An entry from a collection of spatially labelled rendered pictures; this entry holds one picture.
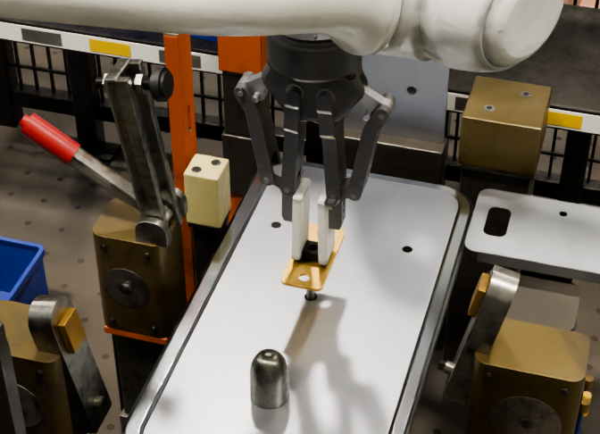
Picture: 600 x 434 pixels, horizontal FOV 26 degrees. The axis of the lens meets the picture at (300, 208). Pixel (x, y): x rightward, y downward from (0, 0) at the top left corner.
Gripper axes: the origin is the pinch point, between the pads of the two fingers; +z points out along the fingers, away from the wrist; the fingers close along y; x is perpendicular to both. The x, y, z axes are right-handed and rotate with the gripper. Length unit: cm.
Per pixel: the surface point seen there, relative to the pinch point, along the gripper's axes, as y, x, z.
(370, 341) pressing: 6.3, -4.2, 8.8
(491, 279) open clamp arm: 16.3, -6.5, -3.0
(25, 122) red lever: -26.2, -0.5, -5.7
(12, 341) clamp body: -19.5, -19.0, 1.8
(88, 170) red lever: -20.4, -0.8, -1.9
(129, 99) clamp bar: -15.3, -1.8, -11.0
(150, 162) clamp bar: -14.2, -1.4, -4.5
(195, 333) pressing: -8.6, -7.5, 8.8
